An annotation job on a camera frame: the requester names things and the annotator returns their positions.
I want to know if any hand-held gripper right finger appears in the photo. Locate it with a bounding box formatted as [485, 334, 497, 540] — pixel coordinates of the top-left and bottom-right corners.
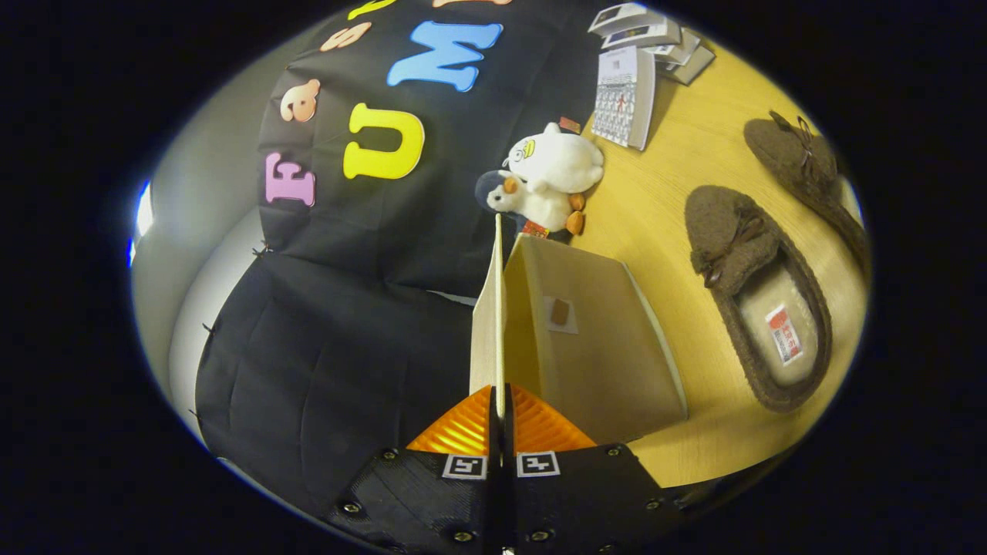
[503, 383, 686, 555]

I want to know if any white book dark cover picture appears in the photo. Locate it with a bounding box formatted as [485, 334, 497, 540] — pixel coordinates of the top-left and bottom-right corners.
[588, 2, 665, 37]

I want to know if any plain white book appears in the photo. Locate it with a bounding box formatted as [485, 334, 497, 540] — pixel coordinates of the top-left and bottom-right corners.
[644, 29, 702, 66]

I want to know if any patterned cover white book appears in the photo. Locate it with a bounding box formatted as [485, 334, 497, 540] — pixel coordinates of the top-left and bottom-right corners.
[591, 45, 658, 151]

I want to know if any large ceiling light panel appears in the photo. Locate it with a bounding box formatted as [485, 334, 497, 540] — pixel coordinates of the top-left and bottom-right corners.
[127, 179, 155, 267]

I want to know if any brown fuzzy shoe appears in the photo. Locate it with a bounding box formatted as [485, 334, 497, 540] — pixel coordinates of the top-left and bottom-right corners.
[684, 185, 834, 413]
[743, 110, 872, 278]

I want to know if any white duck plush toy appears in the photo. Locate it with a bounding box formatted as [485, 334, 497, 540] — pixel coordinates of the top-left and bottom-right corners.
[503, 122, 606, 193]

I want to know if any beige fabric storage box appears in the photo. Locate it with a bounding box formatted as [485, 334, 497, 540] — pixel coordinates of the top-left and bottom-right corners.
[469, 213, 689, 446]

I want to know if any grey penguin plush toy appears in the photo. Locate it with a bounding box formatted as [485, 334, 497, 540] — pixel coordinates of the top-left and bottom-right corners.
[474, 170, 587, 236]

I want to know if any grey book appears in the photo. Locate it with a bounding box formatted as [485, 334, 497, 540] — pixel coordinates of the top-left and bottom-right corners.
[665, 42, 716, 86]

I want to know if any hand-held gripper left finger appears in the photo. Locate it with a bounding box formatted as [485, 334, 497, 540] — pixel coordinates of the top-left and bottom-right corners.
[324, 385, 504, 555]

